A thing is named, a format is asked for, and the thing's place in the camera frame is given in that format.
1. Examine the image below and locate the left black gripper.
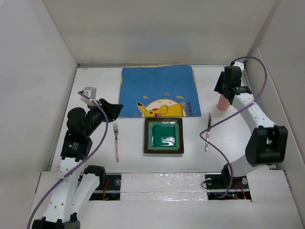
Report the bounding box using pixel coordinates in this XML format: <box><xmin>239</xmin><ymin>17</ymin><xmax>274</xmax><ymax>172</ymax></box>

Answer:
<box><xmin>84</xmin><ymin>98</ymin><xmax>122</xmax><ymax>136</ymax></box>

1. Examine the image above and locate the pink handled fork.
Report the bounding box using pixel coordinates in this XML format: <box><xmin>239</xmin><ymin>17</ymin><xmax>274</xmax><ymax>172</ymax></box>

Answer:
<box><xmin>113</xmin><ymin>123</ymin><xmax>119</xmax><ymax>163</ymax></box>

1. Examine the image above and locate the pink plastic cup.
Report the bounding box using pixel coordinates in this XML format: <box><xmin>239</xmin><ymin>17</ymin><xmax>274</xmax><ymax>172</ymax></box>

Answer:
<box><xmin>216</xmin><ymin>94</ymin><xmax>231</xmax><ymax>111</ymax></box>

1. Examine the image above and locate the pink handled knife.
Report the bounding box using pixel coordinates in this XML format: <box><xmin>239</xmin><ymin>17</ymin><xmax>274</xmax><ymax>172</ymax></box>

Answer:
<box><xmin>204</xmin><ymin>113</ymin><xmax>212</xmax><ymax>152</ymax></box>

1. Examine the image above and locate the green square plate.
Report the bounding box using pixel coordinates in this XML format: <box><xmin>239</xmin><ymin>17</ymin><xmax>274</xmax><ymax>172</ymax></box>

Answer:
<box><xmin>143</xmin><ymin>117</ymin><xmax>184</xmax><ymax>155</ymax></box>

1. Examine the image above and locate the blue Pikachu cloth placemat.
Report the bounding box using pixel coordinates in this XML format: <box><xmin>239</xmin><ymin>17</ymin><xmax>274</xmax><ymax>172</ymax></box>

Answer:
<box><xmin>119</xmin><ymin>64</ymin><xmax>201</xmax><ymax>118</ymax></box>

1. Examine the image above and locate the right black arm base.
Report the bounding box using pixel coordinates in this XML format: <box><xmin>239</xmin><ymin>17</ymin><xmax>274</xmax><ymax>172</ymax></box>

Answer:
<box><xmin>201</xmin><ymin>173</ymin><xmax>251</xmax><ymax>200</ymax></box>

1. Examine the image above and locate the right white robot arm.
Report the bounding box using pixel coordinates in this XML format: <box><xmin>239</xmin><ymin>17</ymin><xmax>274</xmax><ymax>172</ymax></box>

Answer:
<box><xmin>214</xmin><ymin>66</ymin><xmax>288</xmax><ymax>188</ymax></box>

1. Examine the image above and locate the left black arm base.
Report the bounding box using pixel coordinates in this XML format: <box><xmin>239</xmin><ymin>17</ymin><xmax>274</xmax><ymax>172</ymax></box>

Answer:
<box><xmin>90</xmin><ymin>173</ymin><xmax>122</xmax><ymax>201</ymax></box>

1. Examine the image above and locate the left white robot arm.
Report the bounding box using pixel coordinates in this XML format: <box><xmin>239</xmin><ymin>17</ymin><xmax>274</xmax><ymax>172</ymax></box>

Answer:
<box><xmin>27</xmin><ymin>98</ymin><xmax>123</xmax><ymax>229</ymax></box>

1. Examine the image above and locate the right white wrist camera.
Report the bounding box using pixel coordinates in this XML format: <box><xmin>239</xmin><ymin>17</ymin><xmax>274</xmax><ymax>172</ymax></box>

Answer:
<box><xmin>230</xmin><ymin>61</ymin><xmax>244</xmax><ymax>71</ymax></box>

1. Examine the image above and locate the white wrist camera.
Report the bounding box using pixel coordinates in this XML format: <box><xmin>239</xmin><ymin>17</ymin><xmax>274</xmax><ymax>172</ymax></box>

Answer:
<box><xmin>230</xmin><ymin>61</ymin><xmax>244</xmax><ymax>71</ymax></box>
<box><xmin>81</xmin><ymin>87</ymin><xmax>100</xmax><ymax>107</ymax></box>

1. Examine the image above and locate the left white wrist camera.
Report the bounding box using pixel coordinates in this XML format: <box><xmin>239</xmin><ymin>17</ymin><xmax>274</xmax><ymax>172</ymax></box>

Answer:
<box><xmin>81</xmin><ymin>87</ymin><xmax>100</xmax><ymax>107</ymax></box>

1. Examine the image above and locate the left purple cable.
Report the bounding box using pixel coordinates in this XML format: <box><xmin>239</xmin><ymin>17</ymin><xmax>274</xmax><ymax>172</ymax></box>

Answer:
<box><xmin>26</xmin><ymin>92</ymin><xmax>110</xmax><ymax>229</ymax></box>

